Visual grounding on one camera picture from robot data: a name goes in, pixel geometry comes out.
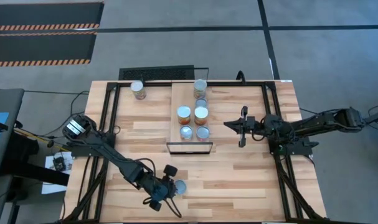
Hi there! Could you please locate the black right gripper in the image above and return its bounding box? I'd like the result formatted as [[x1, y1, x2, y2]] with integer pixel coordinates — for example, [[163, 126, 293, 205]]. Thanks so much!
[[223, 106, 260, 147]]

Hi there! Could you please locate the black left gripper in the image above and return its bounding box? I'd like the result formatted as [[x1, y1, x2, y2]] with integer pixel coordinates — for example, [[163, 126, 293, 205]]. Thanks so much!
[[144, 164, 179, 212]]

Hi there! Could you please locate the orange label tin can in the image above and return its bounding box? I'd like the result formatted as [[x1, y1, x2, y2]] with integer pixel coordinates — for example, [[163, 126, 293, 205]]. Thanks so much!
[[194, 106, 209, 126], [176, 105, 192, 126], [130, 80, 147, 100]]

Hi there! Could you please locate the tall tan label tin can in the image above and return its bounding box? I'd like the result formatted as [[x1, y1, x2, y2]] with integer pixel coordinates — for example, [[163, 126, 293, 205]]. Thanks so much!
[[193, 78, 208, 100]]

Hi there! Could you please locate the black perforated floor mat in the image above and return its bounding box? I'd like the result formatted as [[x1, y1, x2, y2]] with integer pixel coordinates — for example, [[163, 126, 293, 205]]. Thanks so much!
[[118, 64, 196, 81]]

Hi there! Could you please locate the small black device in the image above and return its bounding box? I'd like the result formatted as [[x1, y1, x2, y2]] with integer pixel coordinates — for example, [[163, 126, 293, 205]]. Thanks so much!
[[52, 157, 67, 171]]

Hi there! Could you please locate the white paper sheet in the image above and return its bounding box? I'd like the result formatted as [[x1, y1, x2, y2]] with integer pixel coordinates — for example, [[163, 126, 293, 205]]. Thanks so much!
[[41, 151, 74, 195]]

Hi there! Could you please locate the black furniture leg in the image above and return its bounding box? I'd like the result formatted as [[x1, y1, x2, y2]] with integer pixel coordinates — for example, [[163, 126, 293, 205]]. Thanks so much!
[[1, 133, 70, 187]]

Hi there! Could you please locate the grey chair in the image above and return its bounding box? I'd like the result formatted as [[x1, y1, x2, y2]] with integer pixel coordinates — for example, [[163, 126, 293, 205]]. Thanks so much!
[[0, 88, 25, 180]]

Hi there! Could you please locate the small black hazard-striped floor mat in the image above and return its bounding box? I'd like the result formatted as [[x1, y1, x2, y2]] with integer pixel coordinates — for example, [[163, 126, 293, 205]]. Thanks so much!
[[0, 32, 98, 68]]

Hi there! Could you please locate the large black hazard-striped floor mat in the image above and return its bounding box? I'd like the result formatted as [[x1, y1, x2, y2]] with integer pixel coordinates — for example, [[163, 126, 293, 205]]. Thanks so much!
[[0, 2, 105, 32]]

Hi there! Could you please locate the black aluminium table frame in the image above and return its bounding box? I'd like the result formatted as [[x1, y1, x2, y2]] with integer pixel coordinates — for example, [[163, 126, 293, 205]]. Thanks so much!
[[62, 80, 328, 224]]

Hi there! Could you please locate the thin black floor cable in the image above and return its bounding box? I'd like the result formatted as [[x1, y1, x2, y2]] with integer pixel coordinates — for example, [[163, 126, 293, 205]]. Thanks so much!
[[23, 89, 90, 138]]

